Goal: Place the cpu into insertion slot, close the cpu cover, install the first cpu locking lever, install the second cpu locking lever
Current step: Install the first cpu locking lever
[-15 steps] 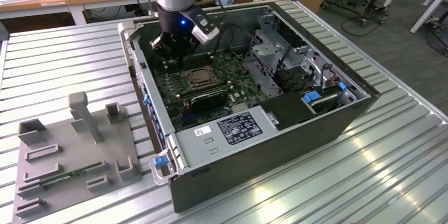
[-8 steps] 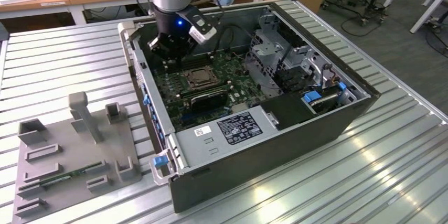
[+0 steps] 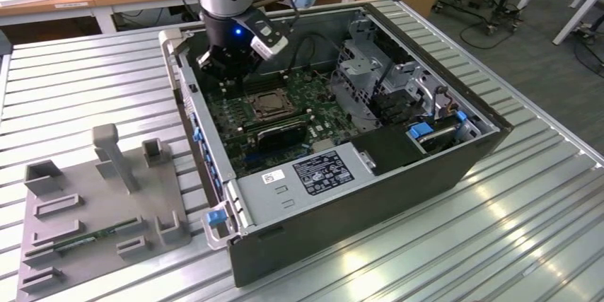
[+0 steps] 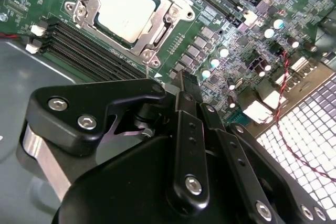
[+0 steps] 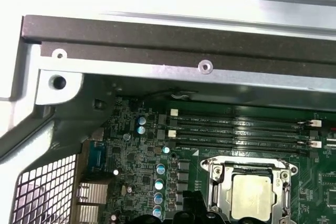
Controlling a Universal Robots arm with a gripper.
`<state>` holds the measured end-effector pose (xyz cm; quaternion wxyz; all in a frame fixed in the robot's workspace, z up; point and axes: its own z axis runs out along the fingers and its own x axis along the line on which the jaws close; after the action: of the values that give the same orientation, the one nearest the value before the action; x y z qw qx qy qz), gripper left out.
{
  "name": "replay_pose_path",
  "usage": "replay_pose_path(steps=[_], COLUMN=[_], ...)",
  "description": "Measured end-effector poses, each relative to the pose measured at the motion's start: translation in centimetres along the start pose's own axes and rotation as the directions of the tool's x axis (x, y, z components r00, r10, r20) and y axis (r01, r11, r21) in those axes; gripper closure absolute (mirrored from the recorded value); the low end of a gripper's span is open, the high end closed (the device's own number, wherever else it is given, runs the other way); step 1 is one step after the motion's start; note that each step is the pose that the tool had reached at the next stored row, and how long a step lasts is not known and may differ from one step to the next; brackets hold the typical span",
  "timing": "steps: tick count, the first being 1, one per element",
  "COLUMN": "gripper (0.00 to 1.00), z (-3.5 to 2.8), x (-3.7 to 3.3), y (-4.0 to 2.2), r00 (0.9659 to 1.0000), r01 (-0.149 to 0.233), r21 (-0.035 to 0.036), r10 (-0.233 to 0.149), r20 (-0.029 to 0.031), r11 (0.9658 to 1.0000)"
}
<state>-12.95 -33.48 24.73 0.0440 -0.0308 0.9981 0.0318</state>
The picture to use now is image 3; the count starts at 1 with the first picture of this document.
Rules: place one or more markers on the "white table frame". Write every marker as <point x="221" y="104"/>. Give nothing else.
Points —
<point x="579" y="15"/>

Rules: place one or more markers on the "black graphics card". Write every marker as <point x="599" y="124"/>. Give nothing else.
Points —
<point x="281" y="137"/>

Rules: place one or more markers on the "silver CPU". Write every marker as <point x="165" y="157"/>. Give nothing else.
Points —
<point x="273" y="104"/>

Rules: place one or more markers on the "hard disk in blue carrier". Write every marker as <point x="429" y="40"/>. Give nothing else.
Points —
<point x="421" y="130"/>

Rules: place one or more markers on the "silver power supply unit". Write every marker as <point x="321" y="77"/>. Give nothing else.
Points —
<point x="269" y="203"/>

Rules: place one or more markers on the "silver drive cage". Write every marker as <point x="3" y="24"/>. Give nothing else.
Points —
<point x="359" y="65"/>

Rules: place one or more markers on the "blue case latch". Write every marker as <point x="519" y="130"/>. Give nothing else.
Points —
<point x="215" y="218"/>

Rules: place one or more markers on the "green RAM stick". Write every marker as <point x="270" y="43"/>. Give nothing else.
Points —
<point x="90" y="236"/>

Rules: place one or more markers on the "blue drive latch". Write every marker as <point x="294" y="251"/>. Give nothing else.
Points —
<point x="462" y="116"/>

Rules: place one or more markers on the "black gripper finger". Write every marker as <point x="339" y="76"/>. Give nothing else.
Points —
<point x="215" y="61"/>
<point x="246" y="65"/>

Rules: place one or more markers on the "grey parts rack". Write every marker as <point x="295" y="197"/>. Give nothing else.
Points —
<point x="94" y="210"/>

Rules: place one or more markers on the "green motherboard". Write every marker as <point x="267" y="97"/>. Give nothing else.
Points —
<point x="326" y="118"/>

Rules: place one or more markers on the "black PC case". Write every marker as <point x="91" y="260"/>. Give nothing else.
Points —
<point x="354" y="227"/>

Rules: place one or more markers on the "black RAM slot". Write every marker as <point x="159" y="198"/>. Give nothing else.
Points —
<point x="274" y="86"/>
<point x="271" y="79"/>
<point x="277" y="120"/>

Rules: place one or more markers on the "blue expansion slot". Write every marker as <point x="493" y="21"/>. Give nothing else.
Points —
<point x="255" y="160"/>

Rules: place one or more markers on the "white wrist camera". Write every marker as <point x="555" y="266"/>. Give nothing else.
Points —
<point x="269" y="45"/>

